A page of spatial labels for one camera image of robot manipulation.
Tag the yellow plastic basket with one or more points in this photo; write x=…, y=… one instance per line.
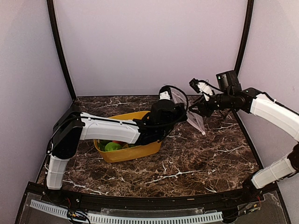
x=126, y=154

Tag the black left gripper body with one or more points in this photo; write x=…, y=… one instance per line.
x=181, y=108

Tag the clear zip top bag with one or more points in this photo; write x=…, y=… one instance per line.
x=192, y=118

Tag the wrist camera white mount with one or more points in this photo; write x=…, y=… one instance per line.
x=201, y=87
x=165, y=93

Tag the black frame post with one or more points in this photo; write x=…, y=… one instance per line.
x=244, y=37
x=59, y=48

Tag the white slotted cable duct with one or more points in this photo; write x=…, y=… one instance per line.
x=114, y=216

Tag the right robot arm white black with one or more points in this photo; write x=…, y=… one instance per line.
x=259, y=103

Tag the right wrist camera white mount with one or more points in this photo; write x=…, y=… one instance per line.
x=201, y=87

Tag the left black frame post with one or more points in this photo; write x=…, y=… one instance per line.
x=59, y=48

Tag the right black frame post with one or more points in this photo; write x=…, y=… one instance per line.
x=244, y=37

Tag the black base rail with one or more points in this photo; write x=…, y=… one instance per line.
x=220, y=201

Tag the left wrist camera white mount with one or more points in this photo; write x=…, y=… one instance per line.
x=165, y=93

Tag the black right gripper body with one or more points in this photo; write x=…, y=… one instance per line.
x=224, y=101

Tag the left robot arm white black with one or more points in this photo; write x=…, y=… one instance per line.
x=75, y=126

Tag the green leafy vegetable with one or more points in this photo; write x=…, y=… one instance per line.
x=102, y=144

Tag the green chayote front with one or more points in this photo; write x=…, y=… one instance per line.
x=112, y=146

